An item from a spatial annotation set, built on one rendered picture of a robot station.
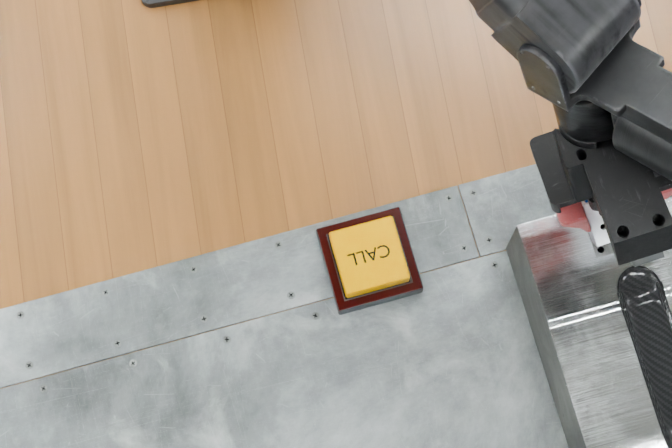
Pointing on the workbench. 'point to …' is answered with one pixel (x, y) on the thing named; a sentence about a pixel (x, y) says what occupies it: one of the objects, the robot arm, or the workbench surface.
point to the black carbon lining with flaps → (650, 337)
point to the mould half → (585, 334)
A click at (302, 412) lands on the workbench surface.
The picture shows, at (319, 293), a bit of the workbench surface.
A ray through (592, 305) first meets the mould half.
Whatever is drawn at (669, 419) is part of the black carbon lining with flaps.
